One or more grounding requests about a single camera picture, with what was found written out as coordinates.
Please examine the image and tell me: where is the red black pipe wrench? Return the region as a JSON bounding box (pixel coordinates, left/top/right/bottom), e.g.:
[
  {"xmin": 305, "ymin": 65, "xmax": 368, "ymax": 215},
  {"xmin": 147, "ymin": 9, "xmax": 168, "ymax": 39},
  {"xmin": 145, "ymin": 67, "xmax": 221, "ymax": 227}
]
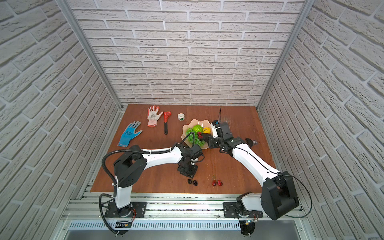
[{"xmin": 163, "ymin": 111, "xmax": 172, "ymax": 135}]

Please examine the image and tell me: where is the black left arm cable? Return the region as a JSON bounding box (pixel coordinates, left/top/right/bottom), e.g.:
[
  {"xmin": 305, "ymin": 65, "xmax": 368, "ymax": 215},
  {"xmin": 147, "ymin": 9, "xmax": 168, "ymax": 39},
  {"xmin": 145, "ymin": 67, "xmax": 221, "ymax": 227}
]
[{"xmin": 98, "ymin": 131, "xmax": 196, "ymax": 236}]

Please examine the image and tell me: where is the beige wavy fruit bowl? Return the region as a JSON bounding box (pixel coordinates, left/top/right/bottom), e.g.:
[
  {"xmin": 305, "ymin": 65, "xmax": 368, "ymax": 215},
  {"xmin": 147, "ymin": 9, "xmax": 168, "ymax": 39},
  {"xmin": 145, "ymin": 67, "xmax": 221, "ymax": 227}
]
[{"xmin": 181, "ymin": 119, "xmax": 212, "ymax": 150}]

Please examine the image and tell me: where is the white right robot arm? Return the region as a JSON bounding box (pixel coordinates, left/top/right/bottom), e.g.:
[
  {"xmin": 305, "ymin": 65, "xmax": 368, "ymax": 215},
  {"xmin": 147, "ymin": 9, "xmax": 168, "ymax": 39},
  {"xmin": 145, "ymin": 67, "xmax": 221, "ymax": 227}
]
[{"xmin": 208, "ymin": 120, "xmax": 299, "ymax": 220}]

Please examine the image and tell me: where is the yellow fake lemon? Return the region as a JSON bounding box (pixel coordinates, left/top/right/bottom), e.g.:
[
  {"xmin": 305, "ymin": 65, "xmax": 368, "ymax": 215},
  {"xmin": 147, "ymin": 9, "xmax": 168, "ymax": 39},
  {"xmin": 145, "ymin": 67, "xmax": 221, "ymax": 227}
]
[{"xmin": 203, "ymin": 127, "xmax": 211, "ymax": 134}]

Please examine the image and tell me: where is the aluminium corner frame post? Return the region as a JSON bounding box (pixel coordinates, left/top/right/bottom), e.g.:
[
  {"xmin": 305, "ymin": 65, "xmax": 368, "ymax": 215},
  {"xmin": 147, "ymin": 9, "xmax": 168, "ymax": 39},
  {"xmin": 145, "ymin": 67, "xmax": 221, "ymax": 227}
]
[
  {"xmin": 57, "ymin": 0, "xmax": 124, "ymax": 111},
  {"xmin": 256, "ymin": 0, "xmax": 315, "ymax": 111}
]

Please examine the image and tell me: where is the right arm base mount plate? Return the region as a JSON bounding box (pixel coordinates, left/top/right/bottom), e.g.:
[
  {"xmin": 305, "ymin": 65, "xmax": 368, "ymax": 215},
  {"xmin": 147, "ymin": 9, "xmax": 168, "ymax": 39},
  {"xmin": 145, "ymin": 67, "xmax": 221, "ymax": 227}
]
[{"xmin": 223, "ymin": 202, "xmax": 264, "ymax": 219}]

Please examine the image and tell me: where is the aluminium corner frame post right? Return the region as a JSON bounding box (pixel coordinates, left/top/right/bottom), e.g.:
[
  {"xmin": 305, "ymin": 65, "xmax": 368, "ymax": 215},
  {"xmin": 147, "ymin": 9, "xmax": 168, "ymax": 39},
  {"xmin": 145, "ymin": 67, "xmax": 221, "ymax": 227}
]
[{"xmin": 256, "ymin": 0, "xmax": 315, "ymax": 111}]

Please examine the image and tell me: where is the green bumpy fake fruit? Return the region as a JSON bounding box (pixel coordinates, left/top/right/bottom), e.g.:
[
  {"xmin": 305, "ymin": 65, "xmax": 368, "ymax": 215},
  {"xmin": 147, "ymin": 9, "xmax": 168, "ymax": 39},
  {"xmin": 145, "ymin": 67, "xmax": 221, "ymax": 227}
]
[{"xmin": 192, "ymin": 125, "xmax": 204, "ymax": 134}]

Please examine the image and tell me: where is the red white work glove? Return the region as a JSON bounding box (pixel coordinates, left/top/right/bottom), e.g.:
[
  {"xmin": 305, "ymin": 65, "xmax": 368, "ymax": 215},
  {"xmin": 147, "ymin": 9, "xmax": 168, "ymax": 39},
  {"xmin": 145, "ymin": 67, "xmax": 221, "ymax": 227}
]
[{"xmin": 147, "ymin": 106, "xmax": 163, "ymax": 127}]

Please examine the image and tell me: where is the green fake grape bunch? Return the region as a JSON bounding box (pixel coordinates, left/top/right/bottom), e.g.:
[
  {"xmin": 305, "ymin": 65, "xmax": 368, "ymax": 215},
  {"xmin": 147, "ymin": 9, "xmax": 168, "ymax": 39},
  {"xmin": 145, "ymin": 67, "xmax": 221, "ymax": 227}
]
[{"xmin": 186, "ymin": 128, "xmax": 206, "ymax": 147}]

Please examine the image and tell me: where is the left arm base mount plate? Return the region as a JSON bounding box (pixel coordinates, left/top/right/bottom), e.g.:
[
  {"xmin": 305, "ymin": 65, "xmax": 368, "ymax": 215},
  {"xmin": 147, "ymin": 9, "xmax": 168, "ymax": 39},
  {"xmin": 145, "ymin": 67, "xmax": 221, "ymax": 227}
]
[{"xmin": 105, "ymin": 202, "xmax": 147, "ymax": 218}]

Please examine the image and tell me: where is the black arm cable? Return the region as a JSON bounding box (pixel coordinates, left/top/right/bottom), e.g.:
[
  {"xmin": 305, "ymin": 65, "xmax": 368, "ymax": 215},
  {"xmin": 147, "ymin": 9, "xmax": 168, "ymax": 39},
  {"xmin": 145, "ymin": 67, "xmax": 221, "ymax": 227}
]
[
  {"xmin": 98, "ymin": 131, "xmax": 196, "ymax": 236},
  {"xmin": 218, "ymin": 107, "xmax": 313, "ymax": 219}
]

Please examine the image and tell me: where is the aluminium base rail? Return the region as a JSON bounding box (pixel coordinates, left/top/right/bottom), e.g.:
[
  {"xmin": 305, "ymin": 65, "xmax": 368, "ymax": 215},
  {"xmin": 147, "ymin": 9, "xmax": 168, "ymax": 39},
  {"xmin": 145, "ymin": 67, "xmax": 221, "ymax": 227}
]
[{"xmin": 56, "ymin": 193, "xmax": 309, "ymax": 235}]

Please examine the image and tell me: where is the aluminium corner frame post left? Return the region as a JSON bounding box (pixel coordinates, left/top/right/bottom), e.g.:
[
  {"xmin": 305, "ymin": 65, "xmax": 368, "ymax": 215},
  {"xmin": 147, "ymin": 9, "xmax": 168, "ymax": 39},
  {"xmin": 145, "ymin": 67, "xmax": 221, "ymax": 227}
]
[{"xmin": 57, "ymin": 0, "xmax": 124, "ymax": 111}]

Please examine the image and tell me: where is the red fake cherry pair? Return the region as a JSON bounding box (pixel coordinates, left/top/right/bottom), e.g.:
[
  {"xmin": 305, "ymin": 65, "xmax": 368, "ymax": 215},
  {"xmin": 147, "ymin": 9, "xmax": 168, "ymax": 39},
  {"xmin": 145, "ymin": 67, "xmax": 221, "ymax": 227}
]
[
  {"xmin": 197, "ymin": 132, "xmax": 204, "ymax": 141},
  {"xmin": 212, "ymin": 180, "xmax": 223, "ymax": 187}
]

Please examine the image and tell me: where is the blue grey work glove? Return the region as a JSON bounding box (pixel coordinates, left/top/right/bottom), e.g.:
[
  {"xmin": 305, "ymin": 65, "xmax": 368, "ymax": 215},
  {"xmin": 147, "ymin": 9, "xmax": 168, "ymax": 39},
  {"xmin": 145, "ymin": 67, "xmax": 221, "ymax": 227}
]
[{"xmin": 118, "ymin": 121, "xmax": 143, "ymax": 148}]

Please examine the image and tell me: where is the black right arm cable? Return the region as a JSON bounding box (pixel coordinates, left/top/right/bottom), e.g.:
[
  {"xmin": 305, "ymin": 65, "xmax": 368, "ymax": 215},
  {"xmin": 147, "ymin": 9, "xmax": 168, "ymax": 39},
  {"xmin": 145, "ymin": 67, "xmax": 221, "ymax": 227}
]
[{"xmin": 218, "ymin": 107, "xmax": 313, "ymax": 219}]

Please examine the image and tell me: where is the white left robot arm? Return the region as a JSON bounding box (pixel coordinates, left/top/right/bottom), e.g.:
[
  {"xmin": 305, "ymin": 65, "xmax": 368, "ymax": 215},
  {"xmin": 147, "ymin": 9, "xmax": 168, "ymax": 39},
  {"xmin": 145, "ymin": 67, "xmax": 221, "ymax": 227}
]
[{"xmin": 113, "ymin": 144, "xmax": 203, "ymax": 209}]

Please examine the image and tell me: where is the small black orange device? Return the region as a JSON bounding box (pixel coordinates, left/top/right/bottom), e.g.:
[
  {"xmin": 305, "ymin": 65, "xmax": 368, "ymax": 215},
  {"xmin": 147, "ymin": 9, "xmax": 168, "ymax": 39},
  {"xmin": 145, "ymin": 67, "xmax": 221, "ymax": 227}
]
[{"xmin": 246, "ymin": 138, "xmax": 258, "ymax": 148}]

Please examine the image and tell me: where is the white sticker roll green dot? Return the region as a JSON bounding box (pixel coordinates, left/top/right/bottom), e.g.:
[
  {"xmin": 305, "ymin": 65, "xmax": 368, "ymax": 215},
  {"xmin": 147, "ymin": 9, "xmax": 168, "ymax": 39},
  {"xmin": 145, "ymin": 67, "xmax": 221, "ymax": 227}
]
[{"xmin": 178, "ymin": 113, "xmax": 185, "ymax": 121}]

